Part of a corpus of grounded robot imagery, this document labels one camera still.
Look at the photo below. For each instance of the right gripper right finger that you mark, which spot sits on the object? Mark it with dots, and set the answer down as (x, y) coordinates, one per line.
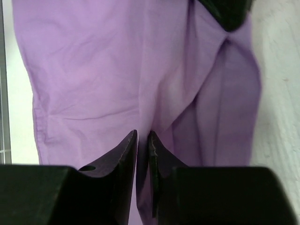
(184, 195)

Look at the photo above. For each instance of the purple trousers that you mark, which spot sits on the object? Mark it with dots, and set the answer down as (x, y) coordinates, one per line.
(101, 68)

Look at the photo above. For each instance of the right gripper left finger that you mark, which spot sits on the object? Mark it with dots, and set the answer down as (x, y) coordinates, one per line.
(99, 193)

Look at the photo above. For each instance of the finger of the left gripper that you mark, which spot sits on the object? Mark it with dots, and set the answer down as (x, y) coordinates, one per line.
(229, 15)

